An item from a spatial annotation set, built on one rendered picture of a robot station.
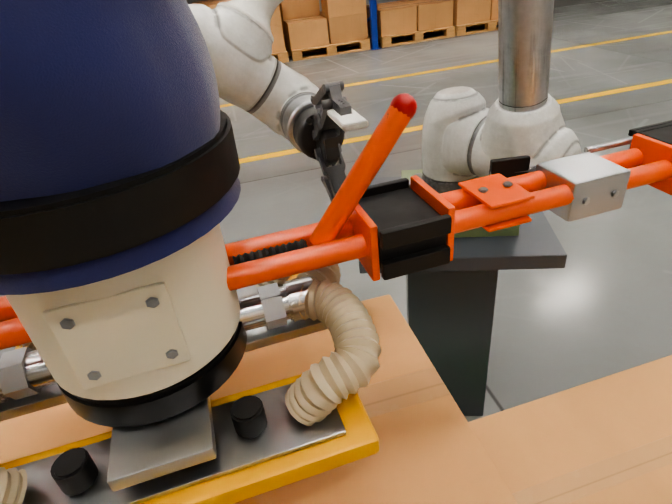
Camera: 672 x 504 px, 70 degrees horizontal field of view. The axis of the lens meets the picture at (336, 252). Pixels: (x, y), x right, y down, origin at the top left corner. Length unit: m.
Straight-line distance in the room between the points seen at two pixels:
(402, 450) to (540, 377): 1.45
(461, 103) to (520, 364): 1.13
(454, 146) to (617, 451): 0.74
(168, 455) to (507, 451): 0.79
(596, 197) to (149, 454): 0.48
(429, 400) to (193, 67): 0.46
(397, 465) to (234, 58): 0.61
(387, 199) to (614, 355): 1.75
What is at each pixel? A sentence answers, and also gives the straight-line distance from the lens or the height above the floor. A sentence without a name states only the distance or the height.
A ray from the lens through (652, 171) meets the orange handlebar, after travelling 0.61.
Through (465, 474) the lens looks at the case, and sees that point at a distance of 0.57.
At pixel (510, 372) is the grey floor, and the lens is 1.99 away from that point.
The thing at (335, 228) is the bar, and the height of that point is 1.21.
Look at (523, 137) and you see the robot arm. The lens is 1.13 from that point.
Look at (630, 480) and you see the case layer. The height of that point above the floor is 0.54.
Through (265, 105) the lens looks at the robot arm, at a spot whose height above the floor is 1.21.
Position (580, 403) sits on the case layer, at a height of 0.54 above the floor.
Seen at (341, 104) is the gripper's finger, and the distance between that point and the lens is 0.60.
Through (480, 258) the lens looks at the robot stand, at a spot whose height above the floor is 0.75.
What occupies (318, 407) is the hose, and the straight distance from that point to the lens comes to 0.42.
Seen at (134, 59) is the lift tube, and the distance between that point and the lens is 0.31.
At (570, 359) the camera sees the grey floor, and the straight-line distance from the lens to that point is 2.10.
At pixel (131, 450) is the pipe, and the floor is 1.11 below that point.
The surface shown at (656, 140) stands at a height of 1.21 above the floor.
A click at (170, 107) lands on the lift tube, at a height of 1.35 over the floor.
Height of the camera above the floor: 1.43
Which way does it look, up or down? 33 degrees down
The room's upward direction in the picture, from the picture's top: 6 degrees counter-clockwise
